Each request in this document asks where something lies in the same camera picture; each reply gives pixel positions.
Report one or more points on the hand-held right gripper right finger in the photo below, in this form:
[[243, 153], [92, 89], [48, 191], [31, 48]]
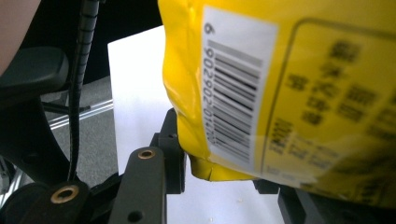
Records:
[[274, 194]]

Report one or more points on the yellow spout pouch green cap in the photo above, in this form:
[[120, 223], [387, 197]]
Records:
[[295, 77]]

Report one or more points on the metal floor rail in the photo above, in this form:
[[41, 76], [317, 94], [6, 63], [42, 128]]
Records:
[[93, 110]]

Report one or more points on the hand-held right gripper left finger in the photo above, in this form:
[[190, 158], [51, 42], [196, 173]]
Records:
[[170, 155]]

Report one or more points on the black curtain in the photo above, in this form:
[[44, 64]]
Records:
[[124, 18]]

